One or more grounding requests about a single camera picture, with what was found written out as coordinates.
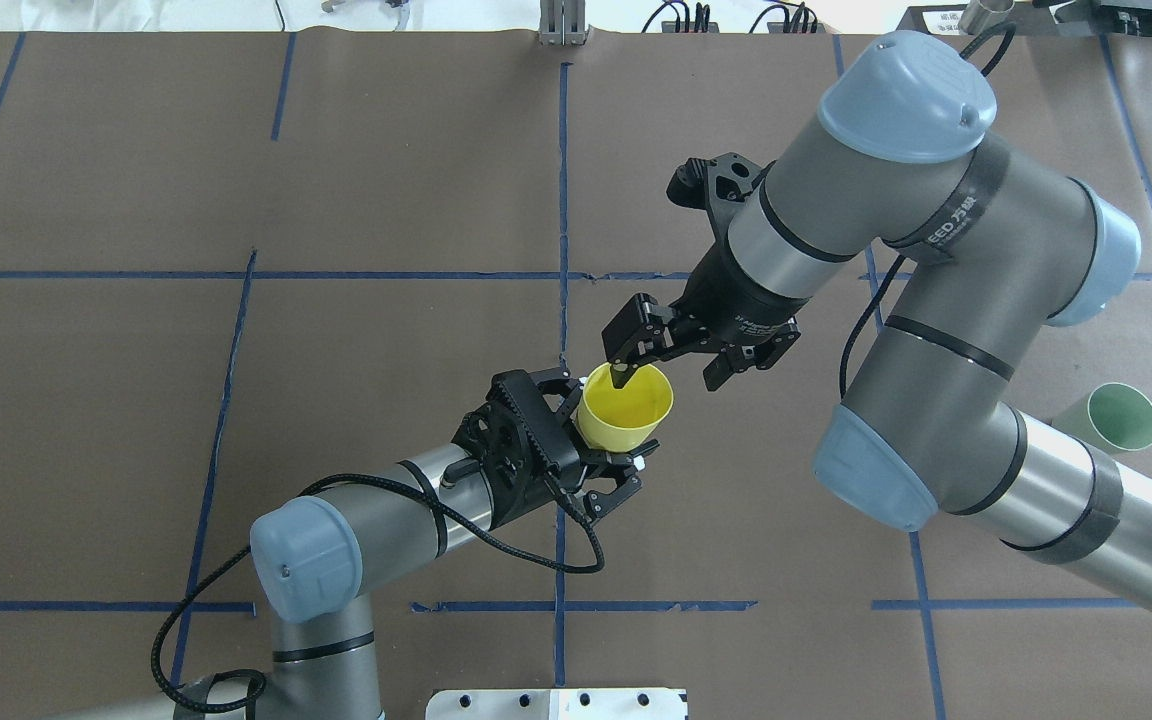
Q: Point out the aluminium frame post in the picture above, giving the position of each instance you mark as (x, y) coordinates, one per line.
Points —
(563, 23)

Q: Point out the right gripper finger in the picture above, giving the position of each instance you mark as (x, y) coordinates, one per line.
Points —
(642, 332)
(732, 359)

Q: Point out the yellow plastic cup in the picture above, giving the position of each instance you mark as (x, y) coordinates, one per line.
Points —
(620, 419)

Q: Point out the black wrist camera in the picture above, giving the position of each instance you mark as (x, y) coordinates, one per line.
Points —
(514, 439)
(718, 186)

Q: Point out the metal cup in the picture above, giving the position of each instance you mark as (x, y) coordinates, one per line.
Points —
(980, 15)

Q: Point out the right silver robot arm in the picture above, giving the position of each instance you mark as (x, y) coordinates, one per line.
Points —
(901, 150)

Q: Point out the green plastic cup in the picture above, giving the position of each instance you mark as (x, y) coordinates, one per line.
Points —
(1115, 417)

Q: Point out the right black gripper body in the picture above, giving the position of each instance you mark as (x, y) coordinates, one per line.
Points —
(736, 297)

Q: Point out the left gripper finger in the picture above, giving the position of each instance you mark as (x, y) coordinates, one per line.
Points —
(559, 382)
(609, 478)

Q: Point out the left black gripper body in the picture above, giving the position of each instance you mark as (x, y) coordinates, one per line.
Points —
(558, 470)

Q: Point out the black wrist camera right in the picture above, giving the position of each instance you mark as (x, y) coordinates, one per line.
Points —
(718, 186)

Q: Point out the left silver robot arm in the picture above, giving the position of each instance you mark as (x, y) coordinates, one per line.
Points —
(319, 558)

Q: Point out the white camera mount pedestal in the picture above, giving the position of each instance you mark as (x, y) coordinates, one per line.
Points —
(560, 703)

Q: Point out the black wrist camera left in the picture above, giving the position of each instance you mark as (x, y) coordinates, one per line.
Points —
(514, 439)

